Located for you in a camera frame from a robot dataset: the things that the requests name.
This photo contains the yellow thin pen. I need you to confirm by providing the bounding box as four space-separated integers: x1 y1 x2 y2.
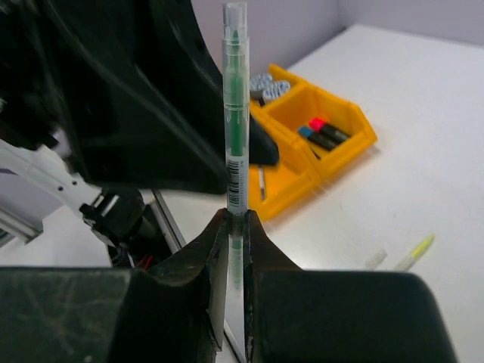
393 234 435 272

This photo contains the blue black highlighter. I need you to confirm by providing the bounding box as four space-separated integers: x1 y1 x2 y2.
298 126 337 151

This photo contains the orange plastic sorting tray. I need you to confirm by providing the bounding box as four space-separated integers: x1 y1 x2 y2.
249 64 377 221

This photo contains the grey-blue round tin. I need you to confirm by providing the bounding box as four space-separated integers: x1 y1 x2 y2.
250 73 273 100

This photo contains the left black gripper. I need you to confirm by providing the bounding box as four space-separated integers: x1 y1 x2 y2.
1 1 228 194

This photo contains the blue round tin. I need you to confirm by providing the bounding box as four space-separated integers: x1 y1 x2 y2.
262 80 291 104

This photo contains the white pen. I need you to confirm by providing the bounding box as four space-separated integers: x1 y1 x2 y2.
221 2 251 296

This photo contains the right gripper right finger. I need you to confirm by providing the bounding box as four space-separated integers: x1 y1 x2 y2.
244 211 457 362

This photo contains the pink black highlighter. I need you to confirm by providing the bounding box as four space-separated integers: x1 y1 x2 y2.
309 118 350 144

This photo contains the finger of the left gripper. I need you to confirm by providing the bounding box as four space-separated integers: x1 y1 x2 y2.
150 0 281 166

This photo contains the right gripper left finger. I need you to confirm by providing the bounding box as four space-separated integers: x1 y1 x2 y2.
1 209 228 362

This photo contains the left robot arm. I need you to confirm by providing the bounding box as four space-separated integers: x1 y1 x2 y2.
1 1 229 267

